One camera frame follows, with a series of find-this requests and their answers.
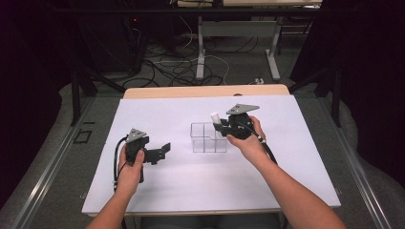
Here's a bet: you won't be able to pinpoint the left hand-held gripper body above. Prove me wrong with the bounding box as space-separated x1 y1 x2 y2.
124 128 151 165

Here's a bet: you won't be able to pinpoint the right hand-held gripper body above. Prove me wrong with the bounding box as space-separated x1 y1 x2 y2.
225 103 261 140

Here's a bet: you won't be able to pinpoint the white tube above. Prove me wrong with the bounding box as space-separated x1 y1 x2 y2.
209 111 222 126

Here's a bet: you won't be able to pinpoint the clear plastic organizer box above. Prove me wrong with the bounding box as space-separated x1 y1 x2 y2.
190 121 229 154

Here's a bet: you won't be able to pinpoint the person's right hand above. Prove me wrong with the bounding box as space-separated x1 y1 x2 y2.
226 114 271 170

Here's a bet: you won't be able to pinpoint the person's left hand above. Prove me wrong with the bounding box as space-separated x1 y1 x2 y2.
116 150 146 196

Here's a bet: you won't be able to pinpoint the white table mat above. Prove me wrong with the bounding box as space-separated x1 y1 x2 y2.
81 94 342 215

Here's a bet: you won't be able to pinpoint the black metal stand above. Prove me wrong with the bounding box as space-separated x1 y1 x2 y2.
288 61 344 129
69 61 127 128

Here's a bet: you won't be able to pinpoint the black computer tower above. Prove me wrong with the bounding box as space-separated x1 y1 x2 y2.
77 12 144 76

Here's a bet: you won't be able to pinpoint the black horizontal bar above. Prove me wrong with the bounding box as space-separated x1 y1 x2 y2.
52 7 354 14

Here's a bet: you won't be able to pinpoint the dark curtain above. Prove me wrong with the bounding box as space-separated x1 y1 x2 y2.
0 0 75 209
289 0 405 189

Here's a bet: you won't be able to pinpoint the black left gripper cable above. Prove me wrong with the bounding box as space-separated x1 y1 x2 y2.
112 136 129 194

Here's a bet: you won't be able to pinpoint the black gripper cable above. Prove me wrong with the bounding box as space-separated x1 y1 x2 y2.
241 122 279 166
112 136 129 194

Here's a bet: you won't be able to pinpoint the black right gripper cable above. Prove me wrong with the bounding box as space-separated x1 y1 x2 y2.
241 122 279 166

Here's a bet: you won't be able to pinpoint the tangle of floor cables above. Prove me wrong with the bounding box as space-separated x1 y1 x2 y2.
122 32 261 89

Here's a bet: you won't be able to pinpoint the white metal desk frame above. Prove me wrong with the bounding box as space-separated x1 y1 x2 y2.
195 14 285 82

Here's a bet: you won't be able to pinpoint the aluminium floor rail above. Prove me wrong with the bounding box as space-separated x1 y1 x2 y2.
11 96 96 229
318 96 394 229

